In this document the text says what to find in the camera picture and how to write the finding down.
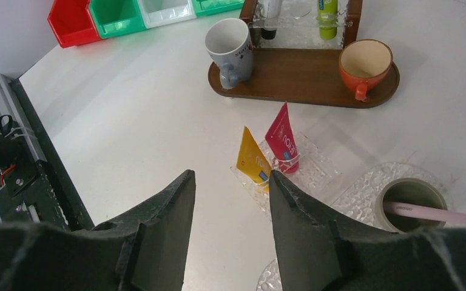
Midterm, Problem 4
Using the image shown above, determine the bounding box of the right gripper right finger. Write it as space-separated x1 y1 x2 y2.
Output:
269 170 466 290

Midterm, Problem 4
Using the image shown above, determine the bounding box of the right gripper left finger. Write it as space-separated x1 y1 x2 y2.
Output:
0 170 196 290

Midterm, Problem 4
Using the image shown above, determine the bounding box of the yellow toothpaste tube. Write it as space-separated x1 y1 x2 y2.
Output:
236 127 272 192

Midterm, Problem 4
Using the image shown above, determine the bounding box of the grey cup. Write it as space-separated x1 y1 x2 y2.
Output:
374 178 448 233

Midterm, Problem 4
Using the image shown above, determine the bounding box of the pink toothbrush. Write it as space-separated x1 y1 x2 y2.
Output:
382 202 466 226

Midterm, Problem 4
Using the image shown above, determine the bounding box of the pink toothpaste tube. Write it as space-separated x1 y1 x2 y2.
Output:
265 102 299 174

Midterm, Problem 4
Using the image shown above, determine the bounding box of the brown ceramic cup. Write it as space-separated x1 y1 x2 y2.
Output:
338 39 393 102

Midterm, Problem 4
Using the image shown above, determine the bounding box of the grey handled white mug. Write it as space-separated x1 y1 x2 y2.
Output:
204 18 254 90

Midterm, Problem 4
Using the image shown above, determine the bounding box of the clear acrylic organizer rack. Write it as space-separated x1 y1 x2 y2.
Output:
240 1 363 50

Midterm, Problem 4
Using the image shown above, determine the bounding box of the green toothpaste tube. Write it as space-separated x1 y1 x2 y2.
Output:
317 0 338 41

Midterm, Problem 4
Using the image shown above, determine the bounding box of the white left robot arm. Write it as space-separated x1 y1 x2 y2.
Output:
0 115 38 198

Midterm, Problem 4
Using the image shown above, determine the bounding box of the brown oval wooden tray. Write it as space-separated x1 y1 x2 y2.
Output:
208 48 400 109

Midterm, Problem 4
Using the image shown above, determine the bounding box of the white toothpaste bin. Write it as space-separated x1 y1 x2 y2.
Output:
138 0 197 29

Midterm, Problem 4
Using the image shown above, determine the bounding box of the green toothbrush bin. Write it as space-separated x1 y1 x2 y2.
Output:
192 0 244 17

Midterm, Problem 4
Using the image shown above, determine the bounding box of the clear oval acrylic plate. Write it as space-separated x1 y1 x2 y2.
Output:
258 162 452 290

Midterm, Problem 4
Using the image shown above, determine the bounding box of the clear rectangular acrylic plate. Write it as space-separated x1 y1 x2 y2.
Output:
231 132 342 219

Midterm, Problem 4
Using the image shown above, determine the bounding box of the green bin with rack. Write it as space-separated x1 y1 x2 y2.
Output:
88 0 146 39

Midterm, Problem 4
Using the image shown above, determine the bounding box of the red cup bin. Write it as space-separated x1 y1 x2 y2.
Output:
47 0 102 49

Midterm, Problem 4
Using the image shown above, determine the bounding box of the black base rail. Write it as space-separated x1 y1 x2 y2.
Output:
0 74 94 231

